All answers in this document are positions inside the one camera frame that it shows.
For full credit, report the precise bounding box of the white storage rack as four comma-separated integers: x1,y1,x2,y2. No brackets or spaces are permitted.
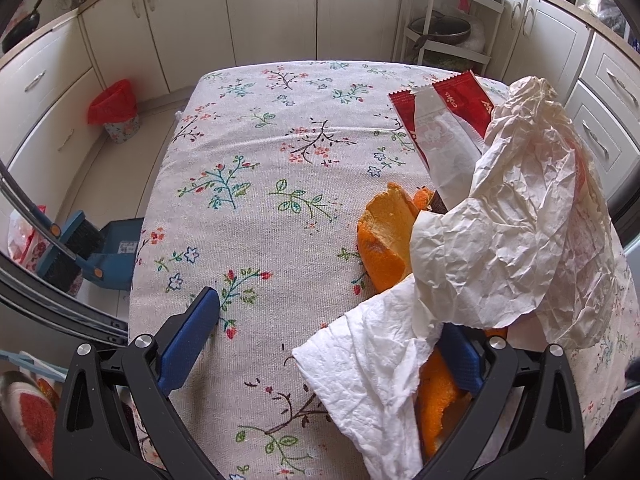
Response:
392,0,503,78

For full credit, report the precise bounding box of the white plastic bag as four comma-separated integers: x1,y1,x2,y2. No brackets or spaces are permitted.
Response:
467,20,488,53

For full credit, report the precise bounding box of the floral plastic bag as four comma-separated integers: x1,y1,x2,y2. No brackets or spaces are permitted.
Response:
7,205,61,273

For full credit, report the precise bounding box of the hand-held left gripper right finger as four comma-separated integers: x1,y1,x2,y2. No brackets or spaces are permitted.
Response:
417,322,586,480

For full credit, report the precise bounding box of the floral bin with red bag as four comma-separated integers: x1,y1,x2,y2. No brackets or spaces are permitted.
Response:
87,79,141,145

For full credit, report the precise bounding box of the white paper tissue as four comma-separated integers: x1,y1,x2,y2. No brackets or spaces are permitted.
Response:
292,277,446,480

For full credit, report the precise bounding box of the black lidded wok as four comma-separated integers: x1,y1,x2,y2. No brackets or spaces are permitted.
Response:
410,10,473,46

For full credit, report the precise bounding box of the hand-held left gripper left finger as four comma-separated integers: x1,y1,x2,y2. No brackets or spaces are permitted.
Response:
52,286,226,480

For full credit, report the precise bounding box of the black frying pan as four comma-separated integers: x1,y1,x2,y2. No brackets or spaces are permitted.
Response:
0,0,51,56

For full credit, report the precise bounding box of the white paper bag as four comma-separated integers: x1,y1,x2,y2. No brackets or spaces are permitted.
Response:
410,76,623,351

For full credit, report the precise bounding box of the red white snack wrapper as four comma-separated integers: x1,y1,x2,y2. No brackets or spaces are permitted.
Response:
389,71,496,213

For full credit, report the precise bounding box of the red plush cloth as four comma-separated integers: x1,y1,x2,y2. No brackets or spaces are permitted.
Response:
0,370,63,476

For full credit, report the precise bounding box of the floral tablecloth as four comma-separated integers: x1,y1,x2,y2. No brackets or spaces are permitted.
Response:
127,60,638,480

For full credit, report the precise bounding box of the blue dustpan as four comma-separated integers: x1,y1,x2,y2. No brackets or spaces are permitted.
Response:
82,220,146,291

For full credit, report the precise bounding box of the cream kitchen cabinet run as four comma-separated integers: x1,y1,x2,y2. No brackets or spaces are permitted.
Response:
0,0,406,196

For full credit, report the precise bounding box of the cream cabinet with drawers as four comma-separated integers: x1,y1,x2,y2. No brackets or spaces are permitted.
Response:
500,0,640,221

